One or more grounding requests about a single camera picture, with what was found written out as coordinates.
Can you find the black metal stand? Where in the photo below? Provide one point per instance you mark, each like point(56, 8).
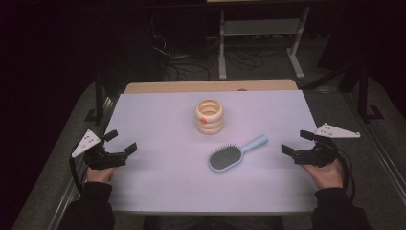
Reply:
point(364, 92)
point(99, 96)

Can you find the light blue hairbrush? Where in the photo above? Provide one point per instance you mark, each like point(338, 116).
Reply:
point(225, 158)

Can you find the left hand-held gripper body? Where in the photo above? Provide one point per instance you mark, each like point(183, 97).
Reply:
point(99, 158)

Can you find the wooden table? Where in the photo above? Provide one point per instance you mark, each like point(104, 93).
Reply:
point(191, 86)

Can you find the white table board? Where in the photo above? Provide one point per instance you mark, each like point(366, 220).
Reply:
point(166, 179)

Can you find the person's left hand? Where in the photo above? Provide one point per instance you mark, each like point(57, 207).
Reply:
point(99, 175)

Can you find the grey metal desk frame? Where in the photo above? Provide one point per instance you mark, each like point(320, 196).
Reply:
point(260, 28)

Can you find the person's right hand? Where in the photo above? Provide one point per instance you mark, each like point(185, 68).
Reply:
point(327, 175)

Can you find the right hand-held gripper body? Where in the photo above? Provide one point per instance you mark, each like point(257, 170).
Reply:
point(319, 155)

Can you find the aluminium frame rail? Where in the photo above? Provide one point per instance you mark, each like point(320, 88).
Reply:
point(62, 207)
point(383, 166)

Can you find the cream ringed holder cup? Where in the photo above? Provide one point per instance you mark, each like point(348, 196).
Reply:
point(209, 126)

